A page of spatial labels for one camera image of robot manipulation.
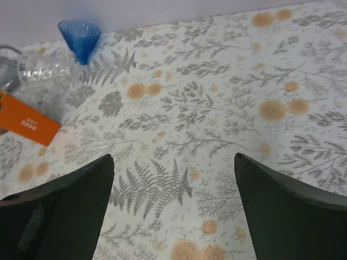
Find clear glass carafe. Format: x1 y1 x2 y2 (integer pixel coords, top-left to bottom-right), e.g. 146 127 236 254
1 44 22 93

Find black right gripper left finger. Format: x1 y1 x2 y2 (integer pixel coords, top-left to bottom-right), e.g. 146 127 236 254
1 154 114 259

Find floral patterned table mat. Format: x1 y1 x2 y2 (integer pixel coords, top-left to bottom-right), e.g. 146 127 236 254
1 1 346 259

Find orange coffee filter box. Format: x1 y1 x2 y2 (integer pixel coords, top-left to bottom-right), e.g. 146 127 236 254
1 90 61 146

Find blue ribbed plastic dripper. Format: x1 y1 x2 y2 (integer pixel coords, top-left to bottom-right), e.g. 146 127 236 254
57 19 102 65

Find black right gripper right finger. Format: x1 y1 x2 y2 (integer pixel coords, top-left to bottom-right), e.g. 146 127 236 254
234 153 346 259

